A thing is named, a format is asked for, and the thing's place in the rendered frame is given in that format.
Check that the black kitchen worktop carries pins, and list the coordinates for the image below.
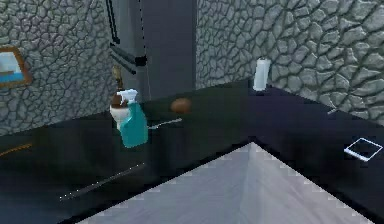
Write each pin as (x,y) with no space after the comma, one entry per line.
(206,133)

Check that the wood framed wall picture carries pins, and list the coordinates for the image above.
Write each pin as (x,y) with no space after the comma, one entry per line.
(12,66)

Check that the black phone with white rim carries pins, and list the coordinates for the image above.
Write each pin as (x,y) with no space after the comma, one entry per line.
(363,149)

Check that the brass pepper mill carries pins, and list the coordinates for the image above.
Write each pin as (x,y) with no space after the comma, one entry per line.
(117,76)

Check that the brown round potato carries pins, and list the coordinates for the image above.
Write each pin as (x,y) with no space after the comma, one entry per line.
(181,105)

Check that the white paper towel roll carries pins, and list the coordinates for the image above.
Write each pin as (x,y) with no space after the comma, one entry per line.
(261,74)

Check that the small silver utensil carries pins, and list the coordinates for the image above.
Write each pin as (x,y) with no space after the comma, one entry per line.
(332,111)

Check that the teal spray bottle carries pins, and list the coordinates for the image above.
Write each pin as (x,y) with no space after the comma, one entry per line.
(134,124)

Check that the silver cutlery piece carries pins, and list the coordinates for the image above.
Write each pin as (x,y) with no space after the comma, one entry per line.
(165,123)

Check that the dark grey fridge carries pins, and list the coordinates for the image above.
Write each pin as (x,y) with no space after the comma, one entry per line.
(166,43)

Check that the white and brown pot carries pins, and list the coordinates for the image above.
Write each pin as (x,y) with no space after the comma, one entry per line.
(118,110)

